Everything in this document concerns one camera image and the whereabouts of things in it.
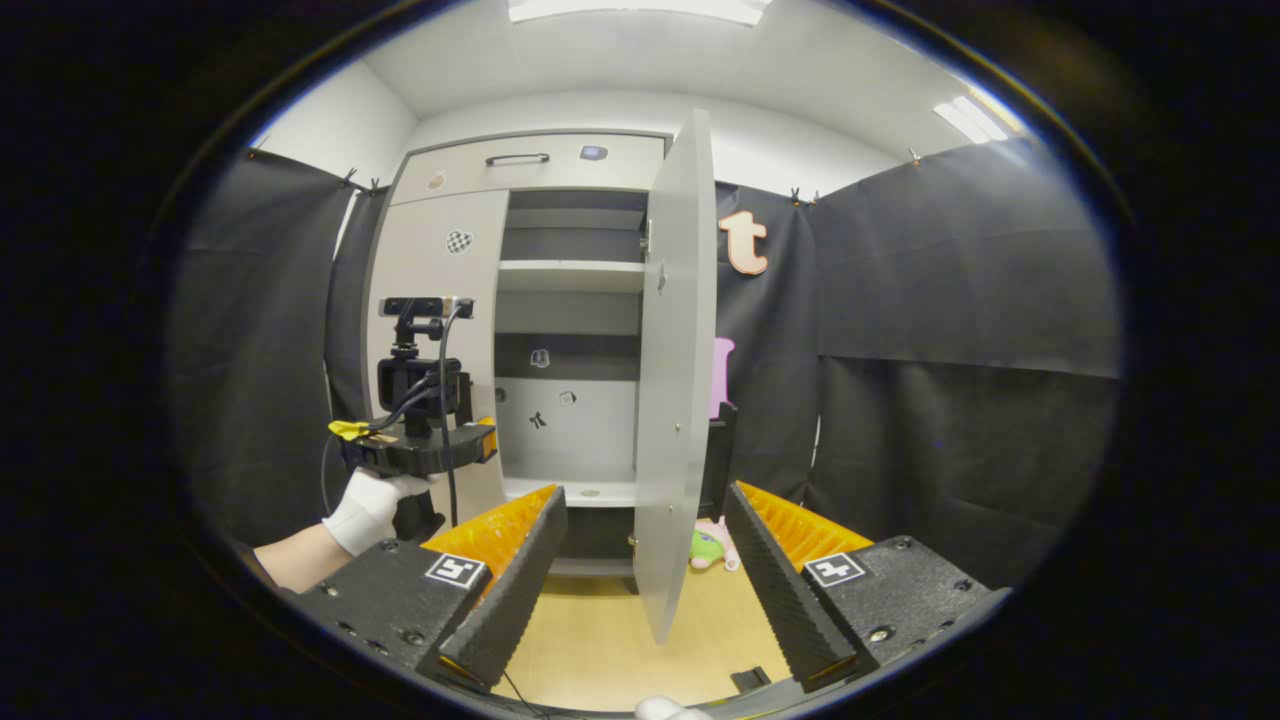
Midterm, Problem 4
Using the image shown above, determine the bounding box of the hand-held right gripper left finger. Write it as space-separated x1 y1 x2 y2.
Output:
288 484 569 696

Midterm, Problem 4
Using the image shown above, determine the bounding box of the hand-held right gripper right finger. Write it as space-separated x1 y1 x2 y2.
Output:
722 481 1011 696

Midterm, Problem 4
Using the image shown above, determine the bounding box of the grey double-door shoe cabinet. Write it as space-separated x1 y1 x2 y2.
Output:
362 128 721 581

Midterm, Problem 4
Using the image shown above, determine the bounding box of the grey cabinet door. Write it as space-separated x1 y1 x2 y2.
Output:
632 108 718 646
365 190 511 529

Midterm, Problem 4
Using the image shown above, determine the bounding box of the white cabinet shelf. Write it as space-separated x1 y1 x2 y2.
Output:
497 260 646 294
500 477 641 509

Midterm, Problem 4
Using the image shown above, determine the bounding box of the grey cabinet drawer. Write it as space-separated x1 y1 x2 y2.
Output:
390 133 671 206

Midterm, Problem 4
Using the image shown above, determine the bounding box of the green and pink plush toy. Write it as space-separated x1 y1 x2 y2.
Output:
688 517 741 573

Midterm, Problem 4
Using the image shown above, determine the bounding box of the white rounded object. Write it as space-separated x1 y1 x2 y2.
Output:
635 696 713 720

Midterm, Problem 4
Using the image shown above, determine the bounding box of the black backdrop cloth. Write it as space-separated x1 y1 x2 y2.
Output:
170 135 1121 591

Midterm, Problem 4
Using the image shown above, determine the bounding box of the long ceiling light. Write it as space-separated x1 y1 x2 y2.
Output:
508 0 771 26

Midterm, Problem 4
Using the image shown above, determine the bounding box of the small ceiling light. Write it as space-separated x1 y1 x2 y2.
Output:
933 95 1011 144

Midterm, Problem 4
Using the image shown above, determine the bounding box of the black cable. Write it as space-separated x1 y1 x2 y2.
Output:
437 300 471 529

